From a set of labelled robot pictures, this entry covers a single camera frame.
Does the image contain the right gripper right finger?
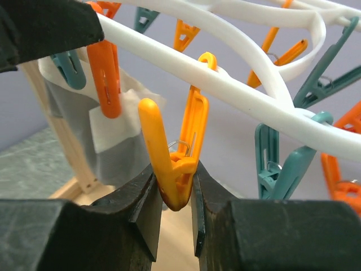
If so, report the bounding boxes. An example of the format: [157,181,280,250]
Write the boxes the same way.
[191,164,360,270]

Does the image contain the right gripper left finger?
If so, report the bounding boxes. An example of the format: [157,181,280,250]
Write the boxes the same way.
[1,166,162,270]

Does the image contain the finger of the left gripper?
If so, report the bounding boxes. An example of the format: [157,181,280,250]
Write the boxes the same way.
[1,0,104,72]

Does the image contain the orange clothes peg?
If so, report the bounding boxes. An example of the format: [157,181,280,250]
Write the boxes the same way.
[137,51,218,212]

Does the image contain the white plastic clip hanger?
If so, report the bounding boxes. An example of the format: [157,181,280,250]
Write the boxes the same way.
[76,0,361,163]

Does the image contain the orange peg holding grey underwear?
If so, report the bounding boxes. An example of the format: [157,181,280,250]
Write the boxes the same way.
[84,1,122,119]

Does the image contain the grey underwear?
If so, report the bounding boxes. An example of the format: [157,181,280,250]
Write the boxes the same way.
[38,49,166,187]

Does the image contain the wooden hanging rack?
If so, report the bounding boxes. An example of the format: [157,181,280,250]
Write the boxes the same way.
[19,60,243,271]

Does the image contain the teal clothes peg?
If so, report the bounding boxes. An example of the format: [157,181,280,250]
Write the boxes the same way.
[254,124,316,200]

